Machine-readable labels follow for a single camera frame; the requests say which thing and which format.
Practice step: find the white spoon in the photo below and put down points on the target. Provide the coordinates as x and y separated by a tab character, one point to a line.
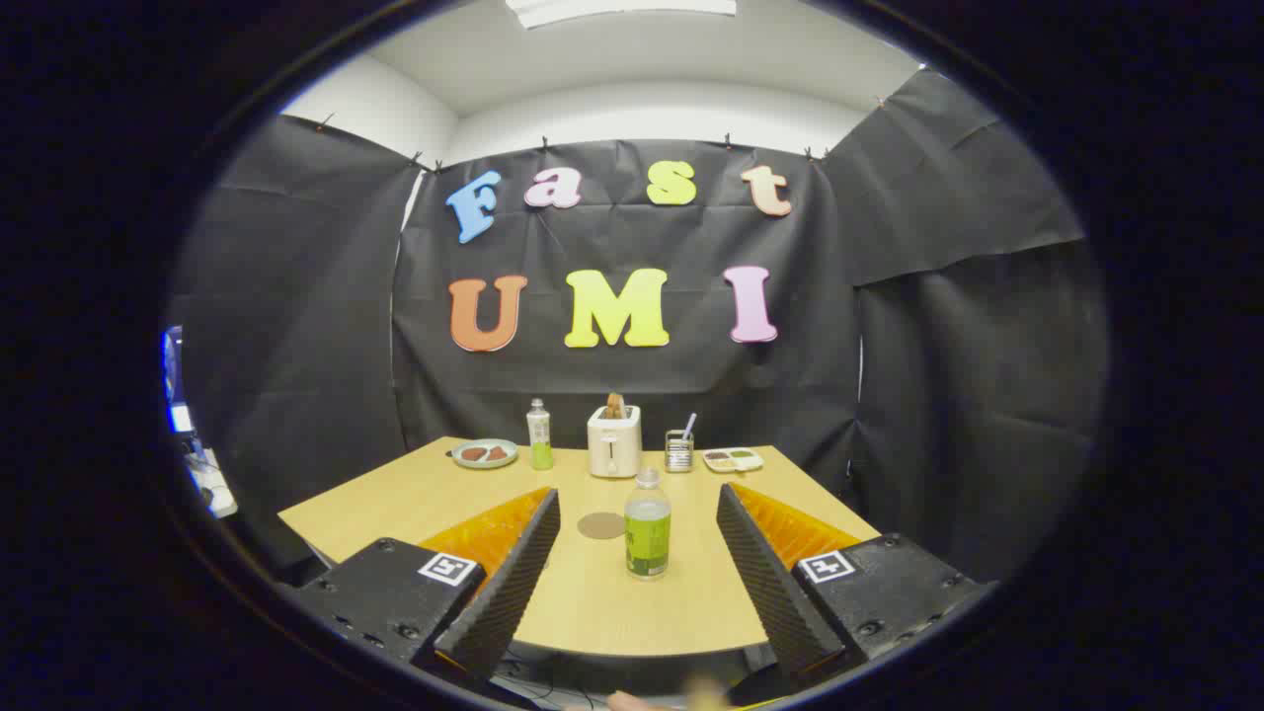
688	425

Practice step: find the round pale green plate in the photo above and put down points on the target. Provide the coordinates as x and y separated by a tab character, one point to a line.
484	464

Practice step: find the white divided tray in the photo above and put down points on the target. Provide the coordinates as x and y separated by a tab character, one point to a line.
733	460

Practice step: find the ceiling light panel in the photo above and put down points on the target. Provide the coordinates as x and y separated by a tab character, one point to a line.
622	8

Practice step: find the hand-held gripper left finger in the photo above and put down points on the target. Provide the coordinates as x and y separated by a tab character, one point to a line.
513	583

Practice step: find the clear juice bottle green label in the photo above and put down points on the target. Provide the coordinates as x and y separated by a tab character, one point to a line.
647	541

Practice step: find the round brown coaster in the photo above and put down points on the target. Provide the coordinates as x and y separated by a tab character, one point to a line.
600	526

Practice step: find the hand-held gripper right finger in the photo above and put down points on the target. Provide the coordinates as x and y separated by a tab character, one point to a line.
765	583

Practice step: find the white toaster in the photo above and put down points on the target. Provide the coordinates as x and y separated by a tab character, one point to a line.
614	449

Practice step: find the white device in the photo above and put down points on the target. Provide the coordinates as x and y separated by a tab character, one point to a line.
212	489

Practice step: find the wooden table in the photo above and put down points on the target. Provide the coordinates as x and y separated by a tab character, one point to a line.
592	602

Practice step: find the tall slim green white bottle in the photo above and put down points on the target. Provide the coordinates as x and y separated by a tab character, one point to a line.
539	439

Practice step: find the blue glowing screen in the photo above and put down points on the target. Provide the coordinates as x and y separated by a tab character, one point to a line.
174	380

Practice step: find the brown toast slice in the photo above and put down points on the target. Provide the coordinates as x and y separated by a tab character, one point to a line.
615	404

